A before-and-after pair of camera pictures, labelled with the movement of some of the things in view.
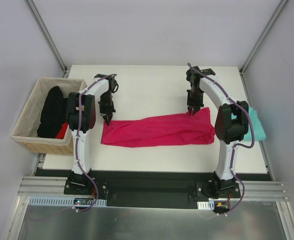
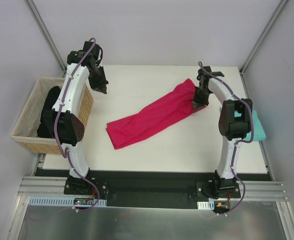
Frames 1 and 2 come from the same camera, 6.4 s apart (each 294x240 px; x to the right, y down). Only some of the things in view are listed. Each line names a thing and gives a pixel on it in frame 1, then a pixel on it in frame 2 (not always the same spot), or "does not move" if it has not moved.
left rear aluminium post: [33, 9] does not move
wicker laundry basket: [25, 134] does not move
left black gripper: [107, 111] to [97, 81]
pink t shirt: [197, 129] to [178, 103]
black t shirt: [54, 114] does not move
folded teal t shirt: [259, 134] does not move
